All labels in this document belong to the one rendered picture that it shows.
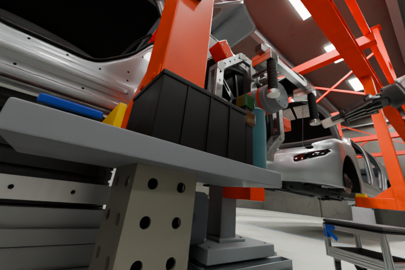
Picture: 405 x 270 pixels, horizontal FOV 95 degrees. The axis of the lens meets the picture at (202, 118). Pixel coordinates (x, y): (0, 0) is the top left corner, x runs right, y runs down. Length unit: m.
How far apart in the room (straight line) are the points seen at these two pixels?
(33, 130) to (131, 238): 0.16
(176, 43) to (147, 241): 0.54
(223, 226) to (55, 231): 0.65
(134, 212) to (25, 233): 0.29
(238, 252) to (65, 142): 0.78
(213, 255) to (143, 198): 0.56
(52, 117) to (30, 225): 0.34
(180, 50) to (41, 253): 0.59
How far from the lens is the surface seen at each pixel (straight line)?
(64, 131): 0.22
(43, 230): 0.52
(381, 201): 4.43
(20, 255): 0.53
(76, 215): 0.53
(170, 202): 0.29
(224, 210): 0.95
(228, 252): 0.85
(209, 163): 0.29
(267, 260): 1.09
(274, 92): 0.70
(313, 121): 0.98
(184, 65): 0.62
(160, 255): 0.30
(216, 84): 0.82
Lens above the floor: 0.39
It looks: 23 degrees up
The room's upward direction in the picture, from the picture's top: 6 degrees clockwise
